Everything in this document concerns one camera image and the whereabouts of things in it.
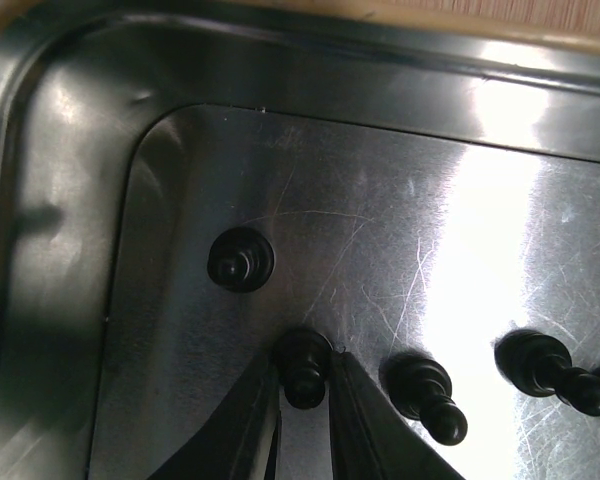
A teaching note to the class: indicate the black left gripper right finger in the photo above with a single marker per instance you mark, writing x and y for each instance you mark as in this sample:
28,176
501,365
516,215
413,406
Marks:
369,438

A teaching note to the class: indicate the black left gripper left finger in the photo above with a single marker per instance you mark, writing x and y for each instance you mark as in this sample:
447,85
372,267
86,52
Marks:
241,438

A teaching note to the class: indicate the gold metal tin tray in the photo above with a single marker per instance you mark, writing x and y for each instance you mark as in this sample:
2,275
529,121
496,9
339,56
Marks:
422,192

